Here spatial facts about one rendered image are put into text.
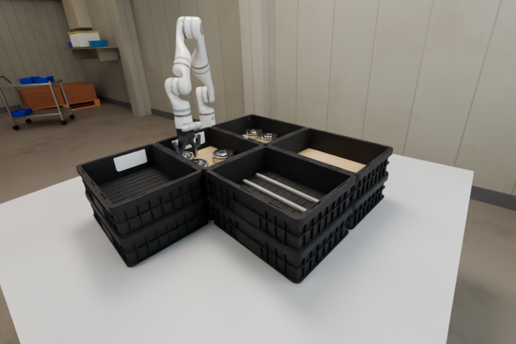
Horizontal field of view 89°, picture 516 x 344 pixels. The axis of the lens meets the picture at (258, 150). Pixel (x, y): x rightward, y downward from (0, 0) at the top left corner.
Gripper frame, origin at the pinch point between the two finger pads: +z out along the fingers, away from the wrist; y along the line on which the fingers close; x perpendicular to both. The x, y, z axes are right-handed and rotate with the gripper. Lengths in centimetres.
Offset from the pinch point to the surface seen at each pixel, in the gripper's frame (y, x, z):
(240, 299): 24, 62, 15
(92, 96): -98, -615, 63
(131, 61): -136, -424, -17
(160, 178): 16.9, 6.0, 2.6
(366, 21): -198, -16, -58
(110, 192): 34.8, 1.6, 2.6
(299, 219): 11, 70, -8
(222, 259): 19, 47, 15
